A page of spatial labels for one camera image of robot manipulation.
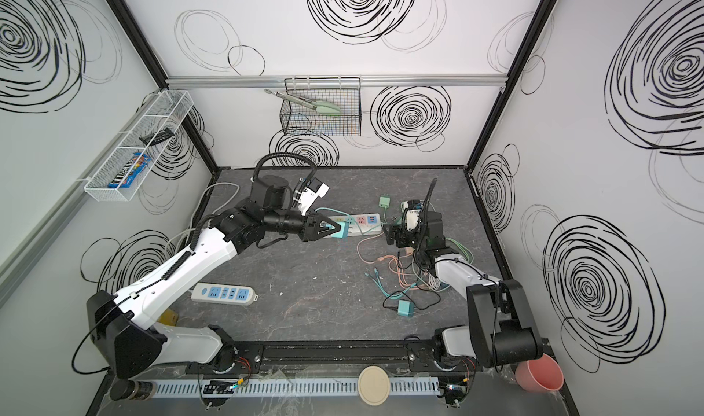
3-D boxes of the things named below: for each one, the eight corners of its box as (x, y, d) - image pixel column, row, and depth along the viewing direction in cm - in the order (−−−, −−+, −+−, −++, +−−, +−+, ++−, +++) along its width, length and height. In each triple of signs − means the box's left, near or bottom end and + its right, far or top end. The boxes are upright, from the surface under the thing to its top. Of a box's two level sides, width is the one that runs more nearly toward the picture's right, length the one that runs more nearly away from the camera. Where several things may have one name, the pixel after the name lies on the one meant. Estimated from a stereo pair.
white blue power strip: (194, 302, 86) (189, 298, 83) (201, 287, 89) (196, 282, 86) (255, 306, 85) (251, 302, 82) (259, 291, 88) (256, 286, 85)
